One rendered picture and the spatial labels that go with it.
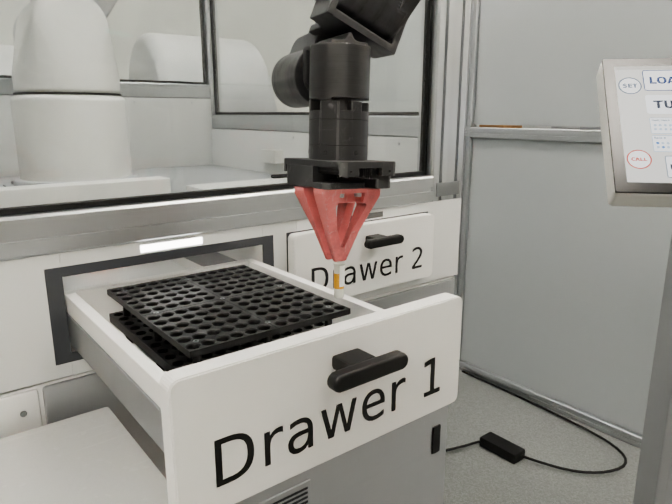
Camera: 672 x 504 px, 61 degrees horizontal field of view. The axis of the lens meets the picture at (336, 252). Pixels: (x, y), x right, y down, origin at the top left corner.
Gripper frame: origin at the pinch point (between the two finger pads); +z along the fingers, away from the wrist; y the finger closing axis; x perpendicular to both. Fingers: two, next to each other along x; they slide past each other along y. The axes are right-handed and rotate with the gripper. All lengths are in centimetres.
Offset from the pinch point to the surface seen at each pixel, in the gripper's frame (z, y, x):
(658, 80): -23, -10, 82
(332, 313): 6.1, 0.7, -0.8
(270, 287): 5.8, -10.5, -1.5
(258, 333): 6.5, 1.1, -9.3
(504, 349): 71, -91, 152
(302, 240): 3.0, -21.9, 10.1
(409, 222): 2.0, -22.8, 31.5
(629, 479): 89, -29, 135
